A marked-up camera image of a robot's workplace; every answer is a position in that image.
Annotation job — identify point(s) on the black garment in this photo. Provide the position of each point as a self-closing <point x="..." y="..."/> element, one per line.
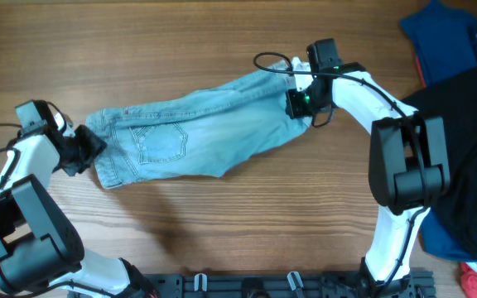
<point x="455" y="100"/>

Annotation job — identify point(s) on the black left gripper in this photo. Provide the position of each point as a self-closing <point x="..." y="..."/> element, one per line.
<point x="84" y="148"/>

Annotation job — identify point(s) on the red garment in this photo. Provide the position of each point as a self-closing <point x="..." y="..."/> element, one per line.
<point x="468" y="281"/>

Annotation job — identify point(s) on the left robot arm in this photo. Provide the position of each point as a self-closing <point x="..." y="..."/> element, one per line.
<point x="40" y="249"/>

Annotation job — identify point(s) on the dark blue garment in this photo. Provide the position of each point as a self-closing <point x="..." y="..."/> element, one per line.
<point x="444" y="40"/>

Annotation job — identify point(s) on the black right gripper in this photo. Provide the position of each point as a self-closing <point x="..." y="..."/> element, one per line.
<point x="295" y="103"/>

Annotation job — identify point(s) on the light blue jeans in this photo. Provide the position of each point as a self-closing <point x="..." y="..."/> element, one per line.
<point x="207" y="132"/>

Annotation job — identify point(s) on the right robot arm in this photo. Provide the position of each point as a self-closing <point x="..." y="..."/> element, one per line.
<point x="408" y="167"/>

